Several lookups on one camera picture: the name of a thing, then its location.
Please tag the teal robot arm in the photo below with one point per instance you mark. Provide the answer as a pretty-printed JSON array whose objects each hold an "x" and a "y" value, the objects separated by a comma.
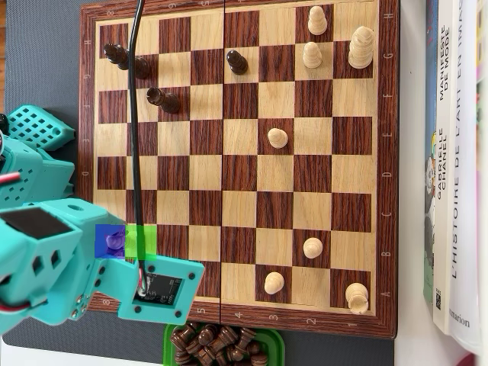
[{"x": 38, "y": 167}]

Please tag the dark chess pawn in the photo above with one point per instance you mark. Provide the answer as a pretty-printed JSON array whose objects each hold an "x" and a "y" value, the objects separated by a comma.
[{"x": 237, "y": 63}]

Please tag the tall light wooden chess piece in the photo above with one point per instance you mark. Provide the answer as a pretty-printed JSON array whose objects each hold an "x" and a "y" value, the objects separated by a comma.
[{"x": 115, "y": 241}]

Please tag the wooden folding chessboard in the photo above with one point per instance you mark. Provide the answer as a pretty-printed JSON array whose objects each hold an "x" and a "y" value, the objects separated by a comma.
[{"x": 244, "y": 171}]

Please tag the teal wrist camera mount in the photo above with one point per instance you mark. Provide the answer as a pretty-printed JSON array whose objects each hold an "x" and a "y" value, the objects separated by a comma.
[{"x": 126, "y": 305}]

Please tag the white art history book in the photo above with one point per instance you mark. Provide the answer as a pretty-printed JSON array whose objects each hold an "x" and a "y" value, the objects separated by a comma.
[{"x": 463, "y": 190}]

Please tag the light wooden chess rook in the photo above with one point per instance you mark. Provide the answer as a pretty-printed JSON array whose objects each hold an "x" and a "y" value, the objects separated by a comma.
[{"x": 357, "y": 298}]

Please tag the book with coloured page edge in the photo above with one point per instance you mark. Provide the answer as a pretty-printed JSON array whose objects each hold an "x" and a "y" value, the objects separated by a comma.
[{"x": 483, "y": 152}]

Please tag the illustrated comic book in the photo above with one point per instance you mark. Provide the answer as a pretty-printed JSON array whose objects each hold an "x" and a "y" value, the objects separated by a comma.
[{"x": 430, "y": 183}]

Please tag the dark brown captured chess piece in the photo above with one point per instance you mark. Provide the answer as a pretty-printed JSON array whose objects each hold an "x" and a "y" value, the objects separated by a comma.
[
  {"x": 228, "y": 334},
  {"x": 181, "y": 336},
  {"x": 183, "y": 358},
  {"x": 206, "y": 336},
  {"x": 233, "y": 354},
  {"x": 254, "y": 347},
  {"x": 246, "y": 335},
  {"x": 259, "y": 358},
  {"x": 206, "y": 353}
]

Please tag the dark chess rook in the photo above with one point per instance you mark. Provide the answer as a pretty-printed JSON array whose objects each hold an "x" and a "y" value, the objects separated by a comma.
[{"x": 165, "y": 101}]

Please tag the white Gabrielle Chanel book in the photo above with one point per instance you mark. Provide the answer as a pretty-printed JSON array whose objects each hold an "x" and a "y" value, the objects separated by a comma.
[{"x": 442, "y": 152}]

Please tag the dark grey table mat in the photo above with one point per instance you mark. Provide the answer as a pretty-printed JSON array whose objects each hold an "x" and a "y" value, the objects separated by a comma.
[{"x": 38, "y": 57}]

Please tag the green plastic container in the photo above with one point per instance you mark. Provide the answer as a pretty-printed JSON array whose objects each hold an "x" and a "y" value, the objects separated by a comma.
[{"x": 276, "y": 339}]

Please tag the light wooden chess pawn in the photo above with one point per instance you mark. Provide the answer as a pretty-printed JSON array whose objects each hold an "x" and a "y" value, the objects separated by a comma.
[
  {"x": 312, "y": 55},
  {"x": 277, "y": 138},
  {"x": 313, "y": 247},
  {"x": 273, "y": 283},
  {"x": 317, "y": 21}
]

